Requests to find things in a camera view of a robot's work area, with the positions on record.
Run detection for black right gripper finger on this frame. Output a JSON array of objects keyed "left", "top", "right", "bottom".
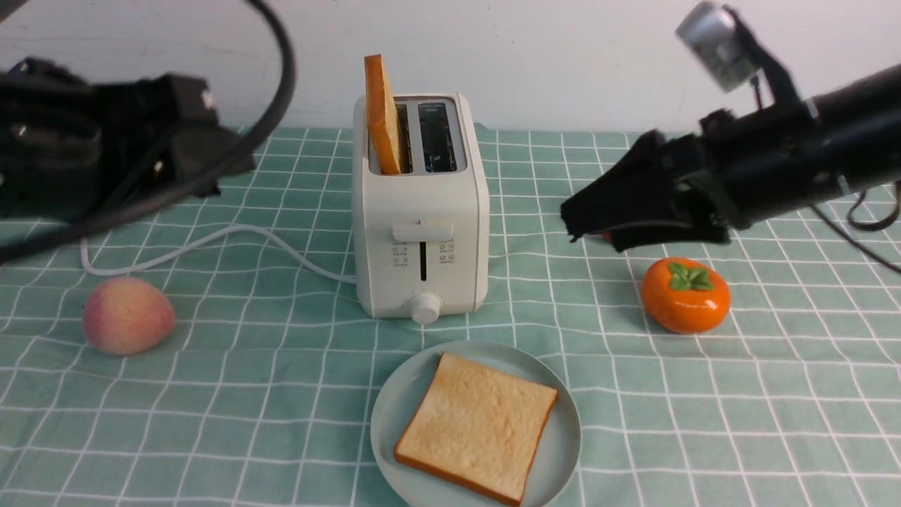
[
  {"left": 610, "top": 220, "right": 731, "bottom": 251},
  {"left": 560, "top": 130, "right": 672, "bottom": 243}
]

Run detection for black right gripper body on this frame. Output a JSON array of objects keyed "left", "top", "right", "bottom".
[{"left": 657, "top": 109, "right": 747, "bottom": 229}]

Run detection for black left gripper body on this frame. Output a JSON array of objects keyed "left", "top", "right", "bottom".
[{"left": 1, "top": 58, "right": 241, "bottom": 223}]

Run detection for toast slice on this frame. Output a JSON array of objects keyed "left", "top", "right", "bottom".
[
  {"left": 393, "top": 352, "right": 559, "bottom": 506},
  {"left": 364, "top": 54, "right": 405, "bottom": 175}
]

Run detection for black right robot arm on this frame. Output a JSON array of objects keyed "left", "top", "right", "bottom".
[{"left": 560, "top": 66, "right": 900, "bottom": 251}]

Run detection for white two-slot toaster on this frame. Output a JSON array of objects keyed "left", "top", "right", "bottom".
[{"left": 351, "top": 93, "right": 491, "bottom": 325}]

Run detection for orange persimmon with green leaf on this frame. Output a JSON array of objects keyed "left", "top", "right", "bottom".
[{"left": 641, "top": 257, "right": 733, "bottom": 334}]

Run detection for pink yellow peach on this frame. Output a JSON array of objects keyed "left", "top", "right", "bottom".
[{"left": 82, "top": 277, "right": 177, "bottom": 356}]

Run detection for light green round plate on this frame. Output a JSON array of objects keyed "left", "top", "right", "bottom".
[{"left": 370, "top": 341, "right": 582, "bottom": 506}]

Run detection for green checkered tablecloth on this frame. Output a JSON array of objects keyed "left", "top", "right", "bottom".
[{"left": 1, "top": 126, "right": 900, "bottom": 506}]

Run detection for white power cable with plug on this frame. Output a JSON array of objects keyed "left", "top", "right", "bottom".
[{"left": 79, "top": 224, "right": 358, "bottom": 286}]

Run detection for black thick cable left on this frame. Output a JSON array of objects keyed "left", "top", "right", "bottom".
[{"left": 0, "top": 0, "right": 297, "bottom": 265}]

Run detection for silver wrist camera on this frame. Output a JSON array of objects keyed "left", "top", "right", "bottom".
[{"left": 676, "top": 1, "right": 760, "bottom": 93}]

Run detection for thin black cable right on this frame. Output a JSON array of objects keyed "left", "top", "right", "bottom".
[{"left": 809, "top": 180, "right": 901, "bottom": 275}]

